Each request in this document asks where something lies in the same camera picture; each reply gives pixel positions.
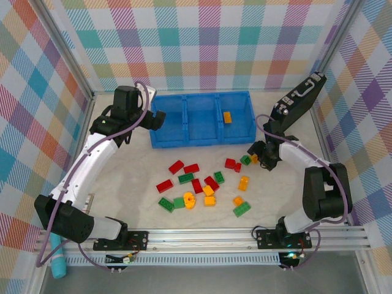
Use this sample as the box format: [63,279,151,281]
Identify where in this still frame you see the aluminium frame post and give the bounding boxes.
[30,0,96,100]
[315,0,367,74]

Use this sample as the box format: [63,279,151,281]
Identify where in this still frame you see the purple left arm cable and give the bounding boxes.
[36,80,153,272]

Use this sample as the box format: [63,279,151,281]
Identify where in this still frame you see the red lego bricks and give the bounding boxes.
[224,157,243,175]

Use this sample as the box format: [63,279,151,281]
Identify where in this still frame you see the small pale ridged block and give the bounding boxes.
[83,192,95,214]

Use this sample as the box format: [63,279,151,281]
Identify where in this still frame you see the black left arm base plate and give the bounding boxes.
[92,230,150,252]

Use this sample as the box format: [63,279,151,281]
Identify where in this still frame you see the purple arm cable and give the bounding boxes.
[36,80,153,272]
[255,115,353,272]

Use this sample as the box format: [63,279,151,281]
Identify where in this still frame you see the blue three-compartment plastic bin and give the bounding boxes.
[149,90,257,150]

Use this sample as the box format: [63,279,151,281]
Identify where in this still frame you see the white slotted cable duct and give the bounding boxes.
[62,253,295,266]

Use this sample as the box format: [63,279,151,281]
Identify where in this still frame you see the round yellow lego piece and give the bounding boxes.
[183,192,197,211]

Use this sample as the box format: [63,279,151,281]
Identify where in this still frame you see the aluminium extrusion rail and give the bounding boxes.
[33,228,368,255]

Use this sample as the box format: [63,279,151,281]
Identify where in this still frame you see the black briefcase with silver handle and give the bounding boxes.
[271,70,328,135]

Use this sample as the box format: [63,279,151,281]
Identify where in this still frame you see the small wired connector board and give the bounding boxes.
[280,250,307,261]
[105,251,137,265]

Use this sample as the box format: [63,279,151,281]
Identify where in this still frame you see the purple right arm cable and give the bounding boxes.
[255,115,353,272]

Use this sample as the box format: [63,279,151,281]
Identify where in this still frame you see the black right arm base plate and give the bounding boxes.
[255,228,313,249]

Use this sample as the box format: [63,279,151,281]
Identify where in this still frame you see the teal cylindrical marker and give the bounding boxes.
[50,234,67,279]

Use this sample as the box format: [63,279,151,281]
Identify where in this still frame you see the aluminium side rail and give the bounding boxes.
[24,91,97,294]
[309,107,380,294]

